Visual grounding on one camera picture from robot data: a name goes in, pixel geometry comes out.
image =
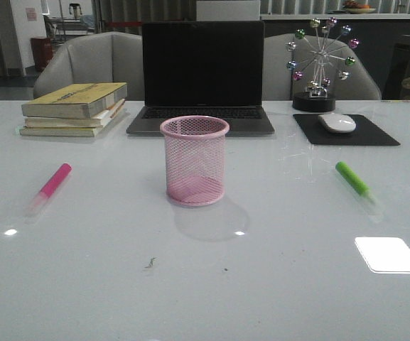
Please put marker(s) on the pink highlighter pen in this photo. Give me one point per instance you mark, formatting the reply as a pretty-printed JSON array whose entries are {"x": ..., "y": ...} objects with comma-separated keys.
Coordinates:
[{"x": 40, "y": 200}]

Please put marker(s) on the red trash bin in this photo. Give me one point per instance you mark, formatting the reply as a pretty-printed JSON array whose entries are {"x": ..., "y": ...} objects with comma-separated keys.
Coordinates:
[{"x": 42, "y": 52}]

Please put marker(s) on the right grey armchair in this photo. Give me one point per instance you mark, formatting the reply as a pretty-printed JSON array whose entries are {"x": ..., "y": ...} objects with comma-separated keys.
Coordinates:
[{"x": 278, "y": 85}]

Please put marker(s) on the green highlighter pen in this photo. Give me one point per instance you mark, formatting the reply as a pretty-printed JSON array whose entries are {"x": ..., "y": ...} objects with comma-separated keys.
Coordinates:
[{"x": 362, "y": 190}]

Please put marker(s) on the fruit bowl on counter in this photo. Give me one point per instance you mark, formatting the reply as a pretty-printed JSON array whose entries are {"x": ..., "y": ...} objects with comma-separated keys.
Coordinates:
[{"x": 355, "y": 7}]

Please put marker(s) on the pink mesh pen holder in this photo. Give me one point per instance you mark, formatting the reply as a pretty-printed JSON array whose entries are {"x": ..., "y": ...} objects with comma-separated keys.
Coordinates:
[{"x": 195, "y": 159}]

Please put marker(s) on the middle cream book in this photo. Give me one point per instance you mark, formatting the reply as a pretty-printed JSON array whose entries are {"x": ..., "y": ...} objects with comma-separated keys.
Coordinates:
[{"x": 97, "y": 121}]

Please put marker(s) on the ferris wheel desk ornament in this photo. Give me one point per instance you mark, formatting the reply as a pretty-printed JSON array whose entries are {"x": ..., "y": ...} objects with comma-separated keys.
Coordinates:
[{"x": 319, "y": 57}]

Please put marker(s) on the white computer mouse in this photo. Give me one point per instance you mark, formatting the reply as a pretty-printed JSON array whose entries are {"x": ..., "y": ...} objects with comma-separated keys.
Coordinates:
[{"x": 337, "y": 123}]

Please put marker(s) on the grey armchair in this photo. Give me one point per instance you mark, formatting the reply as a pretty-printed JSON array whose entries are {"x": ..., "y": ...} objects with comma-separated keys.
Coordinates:
[
  {"x": 278, "y": 85},
  {"x": 103, "y": 57}
]

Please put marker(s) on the top yellow book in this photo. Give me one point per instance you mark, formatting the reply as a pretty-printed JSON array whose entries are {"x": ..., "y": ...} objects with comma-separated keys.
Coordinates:
[{"x": 77, "y": 101}]

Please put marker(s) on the bottom pale yellow book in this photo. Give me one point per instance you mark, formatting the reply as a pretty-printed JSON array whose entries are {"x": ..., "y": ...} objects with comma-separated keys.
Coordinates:
[{"x": 66, "y": 132}]

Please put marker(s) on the left grey armchair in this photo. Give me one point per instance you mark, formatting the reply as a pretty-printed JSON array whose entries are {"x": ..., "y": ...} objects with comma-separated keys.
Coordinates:
[{"x": 103, "y": 57}]

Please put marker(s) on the dark grey open laptop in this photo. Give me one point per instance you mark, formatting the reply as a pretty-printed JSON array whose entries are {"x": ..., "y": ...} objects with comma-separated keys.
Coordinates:
[{"x": 209, "y": 68}]

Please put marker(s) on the black mouse pad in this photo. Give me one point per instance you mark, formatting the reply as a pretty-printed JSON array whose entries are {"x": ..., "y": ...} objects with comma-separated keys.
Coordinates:
[{"x": 366, "y": 133}]

